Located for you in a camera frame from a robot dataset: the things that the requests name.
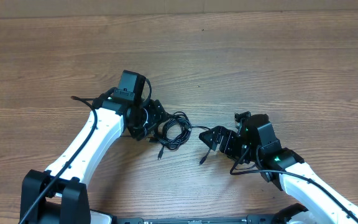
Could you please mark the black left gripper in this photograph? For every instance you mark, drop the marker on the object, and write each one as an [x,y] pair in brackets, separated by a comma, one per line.
[158,114]

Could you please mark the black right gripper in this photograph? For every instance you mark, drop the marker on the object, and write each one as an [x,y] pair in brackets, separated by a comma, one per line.
[219,133]

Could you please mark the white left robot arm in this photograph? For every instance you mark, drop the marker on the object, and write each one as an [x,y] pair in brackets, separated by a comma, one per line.
[59,193]

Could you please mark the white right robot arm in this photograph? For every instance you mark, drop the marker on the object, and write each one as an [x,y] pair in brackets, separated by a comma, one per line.
[254,148]

